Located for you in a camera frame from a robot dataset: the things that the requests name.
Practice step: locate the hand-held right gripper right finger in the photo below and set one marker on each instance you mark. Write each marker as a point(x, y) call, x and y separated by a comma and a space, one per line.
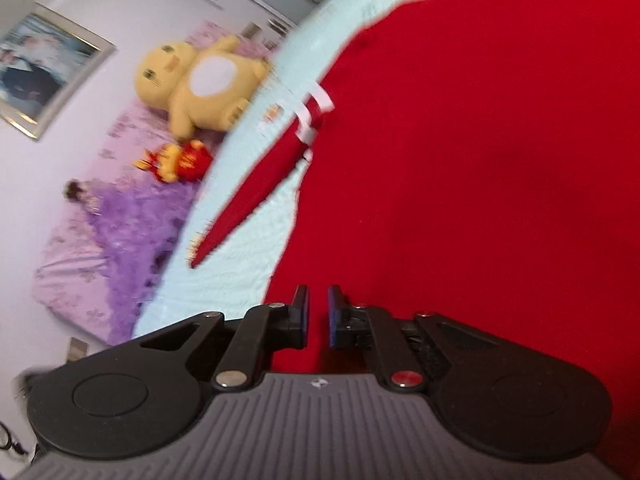
point(334, 320)

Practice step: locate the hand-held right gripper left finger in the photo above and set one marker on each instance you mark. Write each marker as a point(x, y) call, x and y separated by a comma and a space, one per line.
point(302, 320)

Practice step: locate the red knit sweater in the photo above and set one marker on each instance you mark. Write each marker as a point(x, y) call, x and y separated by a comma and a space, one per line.
point(450, 160)

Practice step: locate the mint bee-print bedspread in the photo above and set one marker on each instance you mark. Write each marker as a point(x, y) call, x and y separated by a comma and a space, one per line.
point(240, 270)

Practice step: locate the red plush toy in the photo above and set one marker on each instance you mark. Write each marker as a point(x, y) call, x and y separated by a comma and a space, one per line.
point(185, 160)

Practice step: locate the pink floral pillow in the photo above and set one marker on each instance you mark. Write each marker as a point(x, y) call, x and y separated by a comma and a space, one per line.
point(70, 270)

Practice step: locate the yellow plush toy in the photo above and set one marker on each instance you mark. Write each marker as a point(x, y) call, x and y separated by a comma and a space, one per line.
point(210, 80)

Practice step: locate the framed wall photo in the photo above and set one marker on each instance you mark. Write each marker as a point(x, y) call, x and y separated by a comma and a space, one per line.
point(40, 70)

